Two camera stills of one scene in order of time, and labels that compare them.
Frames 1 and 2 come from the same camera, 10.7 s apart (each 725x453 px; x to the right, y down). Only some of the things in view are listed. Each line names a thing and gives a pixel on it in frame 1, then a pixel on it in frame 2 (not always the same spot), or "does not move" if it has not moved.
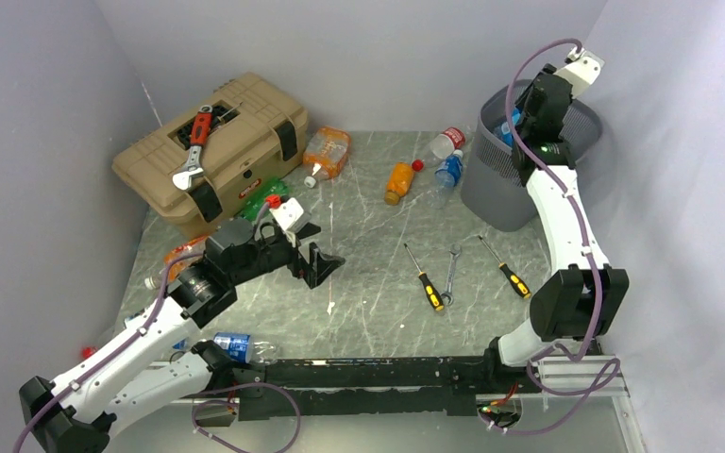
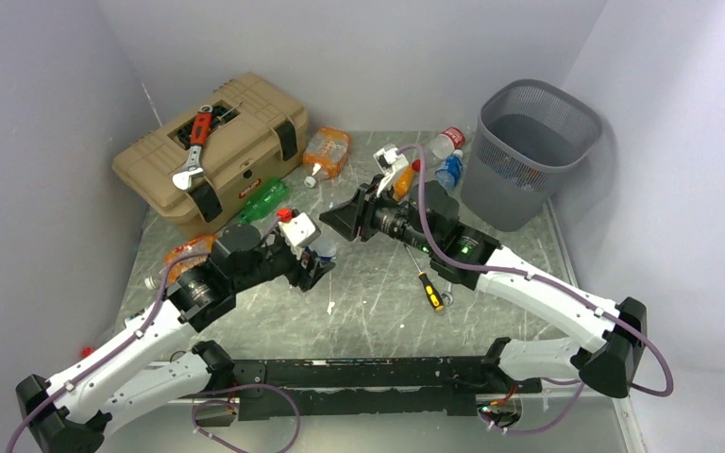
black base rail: (446, 387) does not move
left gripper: (318, 265) does not move
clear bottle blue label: (504, 129) → (517, 172)
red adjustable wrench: (199, 132) does not move
